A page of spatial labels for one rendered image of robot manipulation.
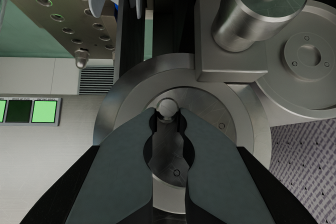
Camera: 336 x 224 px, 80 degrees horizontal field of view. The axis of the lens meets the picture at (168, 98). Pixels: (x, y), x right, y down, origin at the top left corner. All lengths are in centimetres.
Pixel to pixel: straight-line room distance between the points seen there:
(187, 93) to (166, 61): 4
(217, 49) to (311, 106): 11
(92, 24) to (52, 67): 298
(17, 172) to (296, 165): 56
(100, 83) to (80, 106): 252
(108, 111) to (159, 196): 8
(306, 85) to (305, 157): 14
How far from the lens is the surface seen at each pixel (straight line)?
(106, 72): 309
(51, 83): 334
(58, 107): 56
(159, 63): 18
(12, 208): 61
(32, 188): 59
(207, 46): 16
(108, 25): 41
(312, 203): 34
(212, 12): 17
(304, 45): 24
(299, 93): 22
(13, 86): 360
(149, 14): 62
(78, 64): 56
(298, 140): 35
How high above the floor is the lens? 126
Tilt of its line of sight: 12 degrees down
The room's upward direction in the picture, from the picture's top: 180 degrees counter-clockwise
